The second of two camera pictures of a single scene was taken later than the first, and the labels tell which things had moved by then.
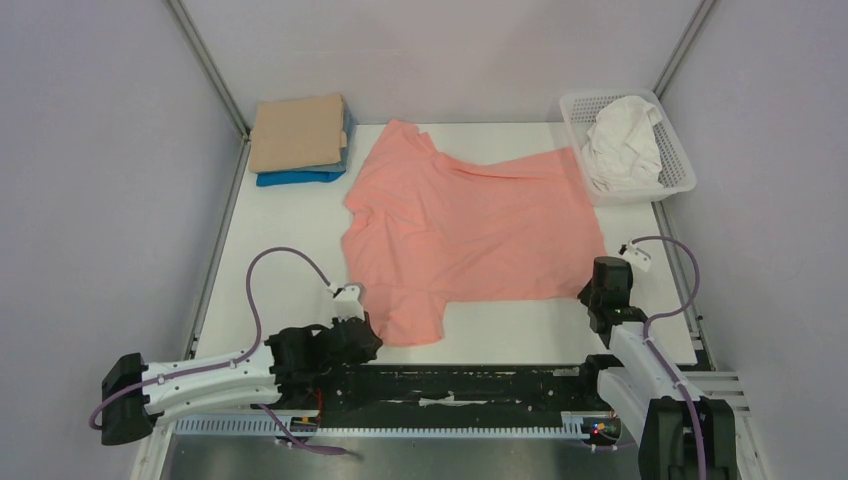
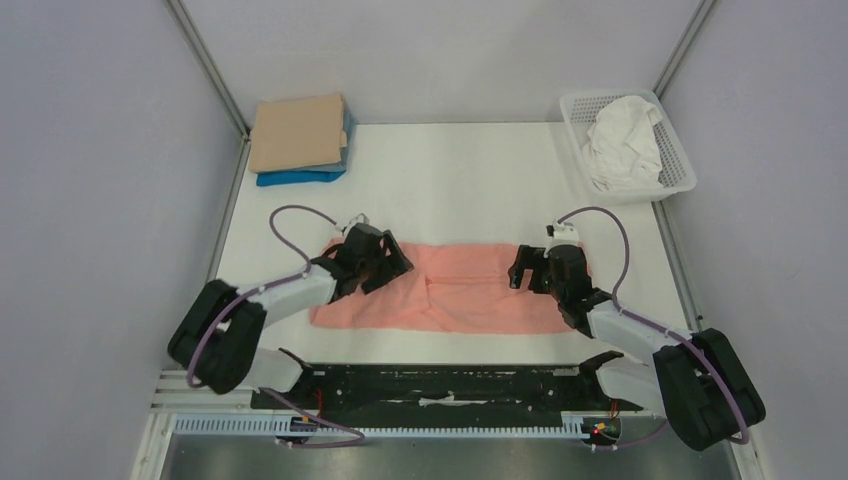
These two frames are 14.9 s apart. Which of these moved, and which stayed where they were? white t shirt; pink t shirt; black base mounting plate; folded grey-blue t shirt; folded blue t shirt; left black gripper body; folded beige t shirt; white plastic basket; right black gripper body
Moved: left black gripper body; pink t shirt; right black gripper body
Stayed: folded blue t shirt; folded grey-blue t shirt; folded beige t shirt; white plastic basket; black base mounting plate; white t shirt
